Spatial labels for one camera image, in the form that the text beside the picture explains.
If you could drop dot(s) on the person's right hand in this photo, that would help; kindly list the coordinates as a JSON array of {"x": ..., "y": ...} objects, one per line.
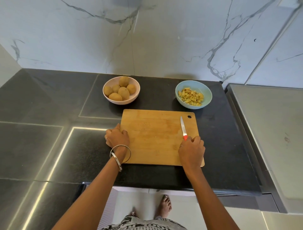
[{"x": 191, "y": 152}]

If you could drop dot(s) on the person's left hand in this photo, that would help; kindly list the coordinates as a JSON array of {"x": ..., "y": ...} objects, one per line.
[{"x": 117, "y": 137}]

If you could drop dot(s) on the person's left fingers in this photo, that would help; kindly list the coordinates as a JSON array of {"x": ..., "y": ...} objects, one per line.
[{"x": 112, "y": 132}]

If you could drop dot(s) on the person's right fingers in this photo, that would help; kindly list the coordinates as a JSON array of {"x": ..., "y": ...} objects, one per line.
[{"x": 195, "y": 141}]

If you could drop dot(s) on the person's right forearm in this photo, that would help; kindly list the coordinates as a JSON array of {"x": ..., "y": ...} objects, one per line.
[{"x": 208, "y": 196}]

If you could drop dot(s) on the person's left forearm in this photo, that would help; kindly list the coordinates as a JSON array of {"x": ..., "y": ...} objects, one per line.
[{"x": 94, "y": 192}]

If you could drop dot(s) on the thin silver bangle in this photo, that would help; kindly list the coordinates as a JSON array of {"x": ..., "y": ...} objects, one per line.
[{"x": 129, "y": 151}]

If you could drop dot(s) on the thick silver bangle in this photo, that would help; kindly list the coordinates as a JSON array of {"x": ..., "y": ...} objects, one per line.
[{"x": 117, "y": 161}]

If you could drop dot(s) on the pink bowl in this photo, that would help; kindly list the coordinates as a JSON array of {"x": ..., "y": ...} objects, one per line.
[{"x": 133, "y": 97}]

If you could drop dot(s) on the pile of whole potatoes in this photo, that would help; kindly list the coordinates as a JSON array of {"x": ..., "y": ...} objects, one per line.
[{"x": 123, "y": 93}]

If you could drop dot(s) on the wooden cutting board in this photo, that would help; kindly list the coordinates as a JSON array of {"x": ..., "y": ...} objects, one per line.
[{"x": 153, "y": 137}]

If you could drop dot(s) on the light blue bowl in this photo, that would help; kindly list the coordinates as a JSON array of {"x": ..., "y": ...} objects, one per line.
[{"x": 206, "y": 99}]

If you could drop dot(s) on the heap of diced potato pieces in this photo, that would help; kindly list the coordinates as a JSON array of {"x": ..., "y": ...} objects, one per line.
[{"x": 191, "y": 96}]

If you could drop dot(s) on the person's right foot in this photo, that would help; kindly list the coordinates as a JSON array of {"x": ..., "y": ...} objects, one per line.
[{"x": 164, "y": 206}]

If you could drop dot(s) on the person's foot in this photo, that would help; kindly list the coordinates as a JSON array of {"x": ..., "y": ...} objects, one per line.
[
  {"x": 133, "y": 212},
  {"x": 164, "y": 206}
]

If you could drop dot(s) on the grey refrigerator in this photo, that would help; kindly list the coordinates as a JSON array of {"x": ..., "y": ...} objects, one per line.
[{"x": 272, "y": 137}]

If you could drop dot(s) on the person's left foot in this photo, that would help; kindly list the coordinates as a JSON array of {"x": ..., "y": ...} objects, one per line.
[{"x": 133, "y": 212}]

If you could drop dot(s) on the black and white patterned garment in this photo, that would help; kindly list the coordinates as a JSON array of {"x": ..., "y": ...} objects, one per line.
[{"x": 144, "y": 224}]

